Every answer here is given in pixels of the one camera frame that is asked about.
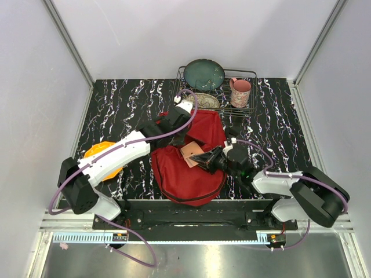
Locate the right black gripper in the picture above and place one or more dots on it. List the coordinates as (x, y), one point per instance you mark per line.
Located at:
(207, 161)

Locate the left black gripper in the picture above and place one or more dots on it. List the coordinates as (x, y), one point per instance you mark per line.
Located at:
(181, 140)

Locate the pink leather wallet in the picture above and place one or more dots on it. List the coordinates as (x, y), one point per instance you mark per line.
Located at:
(189, 153)

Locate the red student backpack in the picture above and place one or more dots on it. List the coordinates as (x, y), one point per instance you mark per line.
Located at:
(180, 183)

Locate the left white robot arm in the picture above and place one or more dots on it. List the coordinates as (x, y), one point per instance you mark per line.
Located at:
(78, 178)

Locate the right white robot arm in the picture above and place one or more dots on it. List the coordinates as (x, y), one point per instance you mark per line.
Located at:
(308, 194)

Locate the speckled beige plate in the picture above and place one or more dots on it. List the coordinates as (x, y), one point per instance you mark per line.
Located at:
(205, 101)

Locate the teal ceramic plate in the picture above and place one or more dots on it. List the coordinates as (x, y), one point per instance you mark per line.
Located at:
(204, 75)

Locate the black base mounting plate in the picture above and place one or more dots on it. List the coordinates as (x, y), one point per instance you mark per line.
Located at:
(251, 215)

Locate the pink patterned mug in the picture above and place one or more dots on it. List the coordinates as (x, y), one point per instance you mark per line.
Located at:
(240, 92)

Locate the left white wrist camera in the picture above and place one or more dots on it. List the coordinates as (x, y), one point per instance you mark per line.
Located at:
(183, 104)

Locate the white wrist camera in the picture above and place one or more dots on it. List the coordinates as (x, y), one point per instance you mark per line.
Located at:
(229, 144)
(183, 104)

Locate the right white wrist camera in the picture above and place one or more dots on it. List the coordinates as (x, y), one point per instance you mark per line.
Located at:
(229, 144)

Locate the black wire dish rack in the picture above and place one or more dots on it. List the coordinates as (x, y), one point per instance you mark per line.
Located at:
(223, 92)

